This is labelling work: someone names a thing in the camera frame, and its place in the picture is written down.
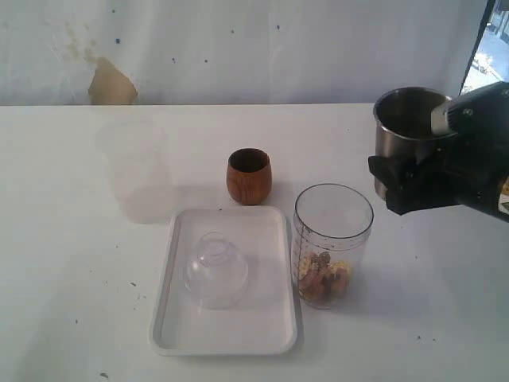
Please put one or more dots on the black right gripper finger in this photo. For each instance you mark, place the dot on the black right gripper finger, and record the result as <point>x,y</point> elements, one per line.
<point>404,183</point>

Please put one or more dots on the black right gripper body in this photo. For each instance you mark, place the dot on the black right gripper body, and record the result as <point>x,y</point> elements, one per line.
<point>474,170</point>

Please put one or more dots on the stainless steel cup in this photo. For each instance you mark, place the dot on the stainless steel cup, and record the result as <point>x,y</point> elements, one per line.
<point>403,123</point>

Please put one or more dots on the brown wooden cup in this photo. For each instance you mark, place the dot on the brown wooden cup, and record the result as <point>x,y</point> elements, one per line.
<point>249,176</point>

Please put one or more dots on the clear plastic dome lid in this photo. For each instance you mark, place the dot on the clear plastic dome lid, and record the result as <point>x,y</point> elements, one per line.
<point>216,272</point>

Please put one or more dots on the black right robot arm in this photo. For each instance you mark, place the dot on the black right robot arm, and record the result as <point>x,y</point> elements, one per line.
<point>432,151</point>

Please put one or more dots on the clear plastic shaker cup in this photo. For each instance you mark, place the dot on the clear plastic shaker cup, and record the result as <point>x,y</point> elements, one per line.
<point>330,217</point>

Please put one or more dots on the white plastic tray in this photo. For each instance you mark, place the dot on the white plastic tray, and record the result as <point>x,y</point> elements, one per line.
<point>262,322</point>

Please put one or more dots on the translucent plastic container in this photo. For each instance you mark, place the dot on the translucent plastic container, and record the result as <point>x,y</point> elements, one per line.
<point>138,169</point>

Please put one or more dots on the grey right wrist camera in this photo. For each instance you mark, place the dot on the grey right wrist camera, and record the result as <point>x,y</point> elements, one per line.
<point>444,118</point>

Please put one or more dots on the dark window frame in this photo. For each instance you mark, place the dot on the dark window frame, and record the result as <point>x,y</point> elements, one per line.
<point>490,5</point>

